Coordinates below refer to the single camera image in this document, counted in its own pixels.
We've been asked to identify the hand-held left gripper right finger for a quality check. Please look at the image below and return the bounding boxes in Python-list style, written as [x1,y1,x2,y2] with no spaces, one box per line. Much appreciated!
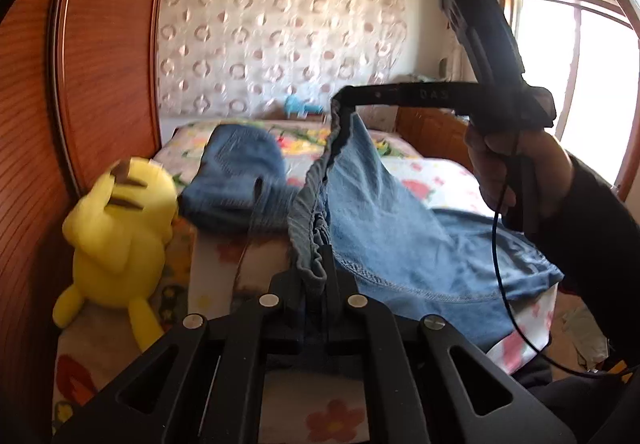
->
[326,249,578,444]

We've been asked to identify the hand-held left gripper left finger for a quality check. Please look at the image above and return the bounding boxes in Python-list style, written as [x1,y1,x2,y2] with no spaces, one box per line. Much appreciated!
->
[50,249,328,444]

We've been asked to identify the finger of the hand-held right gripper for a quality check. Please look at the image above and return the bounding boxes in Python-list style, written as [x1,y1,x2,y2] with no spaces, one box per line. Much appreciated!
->
[331,84,401,153]

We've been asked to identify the light blue elastic waist pants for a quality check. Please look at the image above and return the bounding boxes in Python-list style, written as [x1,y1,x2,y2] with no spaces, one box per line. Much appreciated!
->
[287,111,564,353]

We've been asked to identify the person's right forearm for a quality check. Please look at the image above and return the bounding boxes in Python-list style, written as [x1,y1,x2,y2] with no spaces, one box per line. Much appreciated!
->
[537,156,640,375]

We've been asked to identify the person's right hand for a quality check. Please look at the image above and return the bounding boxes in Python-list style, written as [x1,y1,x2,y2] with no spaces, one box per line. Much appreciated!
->
[464,126,574,231]

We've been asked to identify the long wooden cabinet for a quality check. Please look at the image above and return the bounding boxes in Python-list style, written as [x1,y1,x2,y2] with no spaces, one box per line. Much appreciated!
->
[395,106,476,171]

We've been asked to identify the window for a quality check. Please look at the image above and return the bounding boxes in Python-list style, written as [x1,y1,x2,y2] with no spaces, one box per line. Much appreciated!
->
[500,0,640,187]

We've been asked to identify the circle patterned sheer curtain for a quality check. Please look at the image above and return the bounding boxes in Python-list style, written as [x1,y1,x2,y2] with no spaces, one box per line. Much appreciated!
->
[156,0,407,121]

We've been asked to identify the bed with floral sheet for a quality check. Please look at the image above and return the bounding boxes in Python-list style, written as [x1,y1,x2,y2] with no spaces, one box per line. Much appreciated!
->
[52,119,558,444]

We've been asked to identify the yellow plush toy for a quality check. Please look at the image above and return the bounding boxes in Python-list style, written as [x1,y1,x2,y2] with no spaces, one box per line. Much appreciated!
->
[52,158,180,352]

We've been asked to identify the crumpled pale cloth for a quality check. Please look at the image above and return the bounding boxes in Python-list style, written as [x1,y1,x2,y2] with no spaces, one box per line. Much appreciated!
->
[560,306,612,371]

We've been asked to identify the wooden slatted wardrobe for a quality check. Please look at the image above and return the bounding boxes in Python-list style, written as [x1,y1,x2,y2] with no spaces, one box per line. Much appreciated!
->
[0,0,177,350]

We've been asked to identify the black cable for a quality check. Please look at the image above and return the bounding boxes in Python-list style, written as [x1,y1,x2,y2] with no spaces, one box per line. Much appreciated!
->
[491,129,632,378]

